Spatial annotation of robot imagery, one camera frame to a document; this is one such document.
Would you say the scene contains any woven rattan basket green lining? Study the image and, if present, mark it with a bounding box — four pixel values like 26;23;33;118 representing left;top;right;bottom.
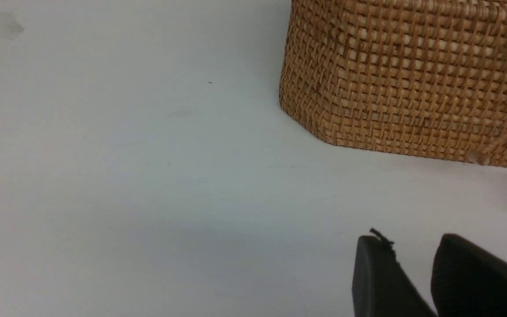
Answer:
279;0;507;168

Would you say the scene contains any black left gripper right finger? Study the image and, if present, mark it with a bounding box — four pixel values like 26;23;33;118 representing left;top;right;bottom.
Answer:
431;233;507;317

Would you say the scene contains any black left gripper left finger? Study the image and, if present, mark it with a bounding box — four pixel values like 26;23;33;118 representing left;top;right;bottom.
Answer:
352;228;436;317

